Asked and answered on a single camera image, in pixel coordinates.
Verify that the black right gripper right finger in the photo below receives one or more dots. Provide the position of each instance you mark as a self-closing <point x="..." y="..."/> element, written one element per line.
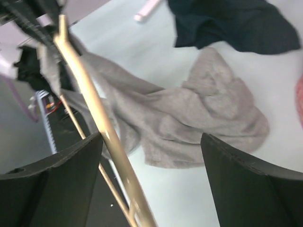
<point x="248" y="191"/>

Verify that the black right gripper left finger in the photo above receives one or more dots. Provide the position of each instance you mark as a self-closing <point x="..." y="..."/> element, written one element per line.
<point x="25" y="193"/>

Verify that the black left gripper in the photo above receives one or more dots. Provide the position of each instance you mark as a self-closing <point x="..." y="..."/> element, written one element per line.
<point x="42" y="67"/>

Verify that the cream plastic hanger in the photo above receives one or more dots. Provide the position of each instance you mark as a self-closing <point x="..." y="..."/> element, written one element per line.
<point x="138" y="212"/>

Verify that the grey tank top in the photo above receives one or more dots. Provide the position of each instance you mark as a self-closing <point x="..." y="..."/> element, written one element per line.
<point x="168" y="122"/>

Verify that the red white striped tank top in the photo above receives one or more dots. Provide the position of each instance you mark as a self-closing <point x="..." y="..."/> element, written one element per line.
<point x="299" y="97"/>

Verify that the navy blue tank top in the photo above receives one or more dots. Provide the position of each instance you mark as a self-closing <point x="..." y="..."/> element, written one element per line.
<point x="247" y="25"/>

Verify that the white rack foot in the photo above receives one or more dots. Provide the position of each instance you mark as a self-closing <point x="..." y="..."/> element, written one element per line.
<point x="146" y="10"/>

